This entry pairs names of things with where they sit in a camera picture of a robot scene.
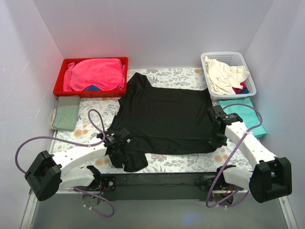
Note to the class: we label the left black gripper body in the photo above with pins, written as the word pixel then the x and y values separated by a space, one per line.
pixel 118 154

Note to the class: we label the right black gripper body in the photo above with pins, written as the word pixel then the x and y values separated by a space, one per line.
pixel 217 136

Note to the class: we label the black t shirt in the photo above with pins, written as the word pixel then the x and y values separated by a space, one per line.
pixel 163 121

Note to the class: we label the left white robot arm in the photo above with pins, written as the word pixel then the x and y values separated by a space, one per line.
pixel 52 172

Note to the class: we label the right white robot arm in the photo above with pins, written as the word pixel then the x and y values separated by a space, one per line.
pixel 270 177

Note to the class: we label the blue cloth in basket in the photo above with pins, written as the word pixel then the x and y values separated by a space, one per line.
pixel 245 91

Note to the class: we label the magenta cloth in basket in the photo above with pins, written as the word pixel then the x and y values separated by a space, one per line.
pixel 240 89

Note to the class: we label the cream crumpled shirt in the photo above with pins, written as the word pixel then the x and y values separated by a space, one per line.
pixel 222 77

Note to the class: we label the grey green folded shirt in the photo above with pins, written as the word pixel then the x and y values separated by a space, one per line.
pixel 65 113

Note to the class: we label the blue cloth in bin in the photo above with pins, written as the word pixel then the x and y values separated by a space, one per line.
pixel 92 88

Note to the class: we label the pink towel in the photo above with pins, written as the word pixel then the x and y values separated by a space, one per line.
pixel 107 74

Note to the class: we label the white plastic basket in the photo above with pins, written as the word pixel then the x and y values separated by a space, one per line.
pixel 232 59

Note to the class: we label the red plastic bin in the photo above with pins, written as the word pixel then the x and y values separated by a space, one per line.
pixel 58 88

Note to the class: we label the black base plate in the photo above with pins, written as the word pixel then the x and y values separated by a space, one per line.
pixel 157 186

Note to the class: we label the aluminium rail frame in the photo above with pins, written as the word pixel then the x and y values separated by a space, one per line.
pixel 72 210

